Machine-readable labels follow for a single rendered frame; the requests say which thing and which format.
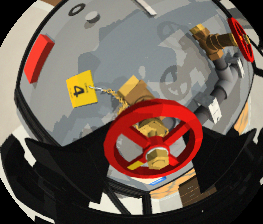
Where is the grey pipe with red valve handwheels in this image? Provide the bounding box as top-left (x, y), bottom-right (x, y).
top-left (104, 17), bottom-right (254, 179)

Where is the yellow tag on thin chain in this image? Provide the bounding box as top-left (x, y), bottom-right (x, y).
top-left (66, 70), bottom-right (169, 136)

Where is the black flat washer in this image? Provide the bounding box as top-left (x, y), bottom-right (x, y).
top-left (68, 3), bottom-right (85, 16)

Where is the small grey cylinder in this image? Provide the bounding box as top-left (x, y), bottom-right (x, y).
top-left (85, 11), bottom-right (100, 23)

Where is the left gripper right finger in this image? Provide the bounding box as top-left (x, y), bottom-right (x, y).
top-left (191, 126), bottom-right (257, 194)

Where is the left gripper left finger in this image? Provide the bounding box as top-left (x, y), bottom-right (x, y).
top-left (24, 120), bottom-right (113, 204)

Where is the red rectangular block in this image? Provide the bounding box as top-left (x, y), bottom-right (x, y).
top-left (24, 34), bottom-right (55, 84)

